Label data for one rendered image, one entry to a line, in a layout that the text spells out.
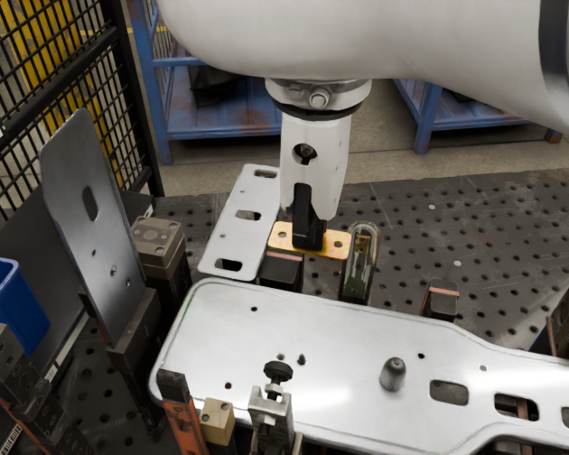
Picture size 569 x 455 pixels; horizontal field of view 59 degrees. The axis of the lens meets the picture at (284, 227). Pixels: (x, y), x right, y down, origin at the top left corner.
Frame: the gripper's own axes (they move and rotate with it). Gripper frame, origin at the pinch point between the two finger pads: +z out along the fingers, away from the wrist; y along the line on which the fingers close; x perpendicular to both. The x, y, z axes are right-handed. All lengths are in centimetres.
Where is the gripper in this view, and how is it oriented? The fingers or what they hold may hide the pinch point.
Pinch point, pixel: (310, 224)
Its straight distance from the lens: 51.8
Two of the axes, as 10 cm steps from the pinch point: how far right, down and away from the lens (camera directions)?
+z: 0.0, 7.0, 7.2
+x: -9.7, -1.6, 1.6
